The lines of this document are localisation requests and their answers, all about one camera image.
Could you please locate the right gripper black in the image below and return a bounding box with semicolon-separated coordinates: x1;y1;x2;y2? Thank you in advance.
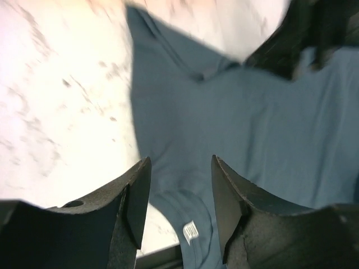
246;0;358;80

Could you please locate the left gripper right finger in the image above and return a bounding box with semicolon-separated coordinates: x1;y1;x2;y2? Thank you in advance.
211;156;358;269

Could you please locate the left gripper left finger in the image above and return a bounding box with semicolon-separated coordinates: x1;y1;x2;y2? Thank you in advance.
1;158;151;268

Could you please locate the blue-grey t-shirt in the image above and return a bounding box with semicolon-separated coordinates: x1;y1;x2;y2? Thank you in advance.
127;7;358;268

